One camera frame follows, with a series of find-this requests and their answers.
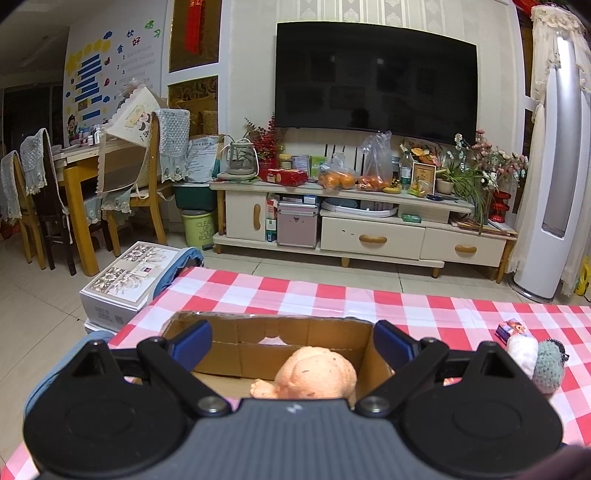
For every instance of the black flat screen television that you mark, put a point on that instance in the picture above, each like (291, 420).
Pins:
(373, 78)

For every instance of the white printed carton box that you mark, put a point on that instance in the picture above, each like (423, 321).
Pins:
(119, 292)

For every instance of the red vase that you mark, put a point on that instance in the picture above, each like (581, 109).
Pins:
(499, 206)

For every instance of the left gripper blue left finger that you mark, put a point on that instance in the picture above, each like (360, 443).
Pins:
(170, 364)

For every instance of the cardboard box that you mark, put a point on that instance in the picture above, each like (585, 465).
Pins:
(249, 347)

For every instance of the pink storage box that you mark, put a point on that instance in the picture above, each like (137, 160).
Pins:
(297, 225)

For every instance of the peach plush toy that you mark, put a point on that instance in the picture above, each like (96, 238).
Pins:
(311, 373)

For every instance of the framed picture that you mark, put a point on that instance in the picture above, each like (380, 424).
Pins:
(424, 178)

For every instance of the white plush sock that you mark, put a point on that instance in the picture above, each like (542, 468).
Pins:
(523, 350)

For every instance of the artificial flower bouquet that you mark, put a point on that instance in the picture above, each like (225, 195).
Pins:
(478, 170)

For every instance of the cream tv stand cabinet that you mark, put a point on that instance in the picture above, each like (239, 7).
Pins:
(353, 225)

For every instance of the pink checkered tablecloth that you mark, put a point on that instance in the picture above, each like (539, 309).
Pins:
(462, 311)

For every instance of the white tower air conditioner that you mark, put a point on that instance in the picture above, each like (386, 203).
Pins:
(554, 215)

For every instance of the grey green knitted toy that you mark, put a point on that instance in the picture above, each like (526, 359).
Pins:
(549, 370)

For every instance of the green trash bin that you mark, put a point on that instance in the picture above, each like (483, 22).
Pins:
(199, 228)

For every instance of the red chinese knot decoration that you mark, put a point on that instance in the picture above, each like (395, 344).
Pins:
(194, 20)

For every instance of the wooden chair with cover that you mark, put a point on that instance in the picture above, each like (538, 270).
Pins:
(129, 179)

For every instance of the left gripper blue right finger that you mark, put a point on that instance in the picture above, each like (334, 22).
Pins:
(415, 364)

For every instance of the bag of oranges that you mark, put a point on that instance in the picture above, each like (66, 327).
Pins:
(335, 175)

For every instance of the wooden dining table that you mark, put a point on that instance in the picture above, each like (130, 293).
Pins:
(73, 167)

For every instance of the purple vinda tissue pack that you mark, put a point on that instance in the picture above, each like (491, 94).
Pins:
(510, 328)

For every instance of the red gift box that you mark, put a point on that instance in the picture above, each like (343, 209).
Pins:
(287, 177)

